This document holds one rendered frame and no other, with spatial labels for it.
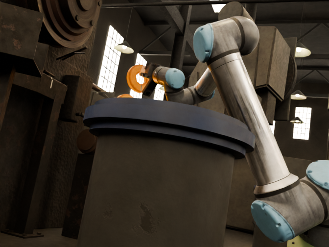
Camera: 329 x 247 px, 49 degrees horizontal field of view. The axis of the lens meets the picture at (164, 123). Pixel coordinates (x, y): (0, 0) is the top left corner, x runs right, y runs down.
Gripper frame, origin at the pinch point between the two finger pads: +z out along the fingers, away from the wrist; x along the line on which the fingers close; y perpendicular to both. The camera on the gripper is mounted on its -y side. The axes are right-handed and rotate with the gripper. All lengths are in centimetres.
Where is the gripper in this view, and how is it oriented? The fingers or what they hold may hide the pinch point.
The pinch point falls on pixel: (140, 75)
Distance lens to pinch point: 198.6
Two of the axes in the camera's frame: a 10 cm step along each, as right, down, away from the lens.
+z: -5.0, -2.1, 8.4
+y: 3.2, -9.5, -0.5
